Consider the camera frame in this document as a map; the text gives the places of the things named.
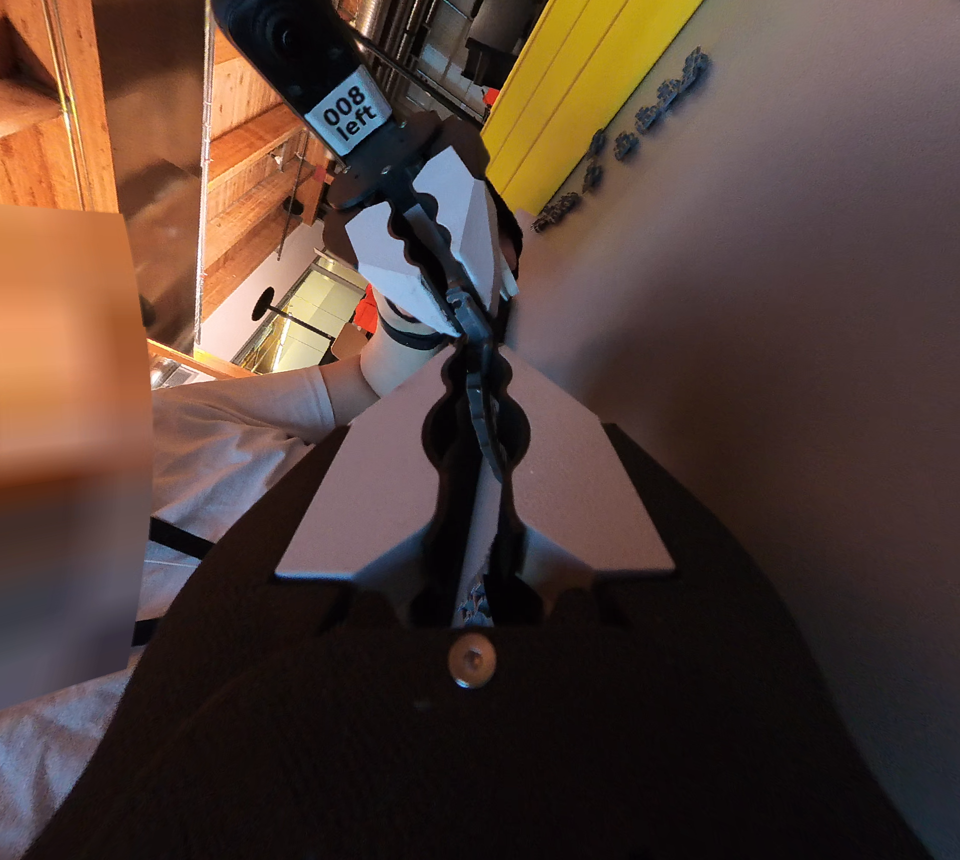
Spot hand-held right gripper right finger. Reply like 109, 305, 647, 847
491, 343, 678, 627

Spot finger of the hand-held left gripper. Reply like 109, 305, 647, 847
411, 146, 505, 315
343, 204, 462, 338

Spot person's left forearm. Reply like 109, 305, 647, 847
318, 354, 384, 443

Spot grey toy track chain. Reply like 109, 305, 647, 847
450, 339, 519, 627

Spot black ceiling pole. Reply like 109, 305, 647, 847
251, 286, 340, 338

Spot single grey track link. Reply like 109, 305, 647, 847
447, 284, 498, 344

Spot scattered loose track links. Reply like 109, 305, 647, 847
531, 46, 712, 233

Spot yellow plastic bin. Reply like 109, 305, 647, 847
480, 0, 760, 216

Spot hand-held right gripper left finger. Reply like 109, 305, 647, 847
276, 346, 462, 627

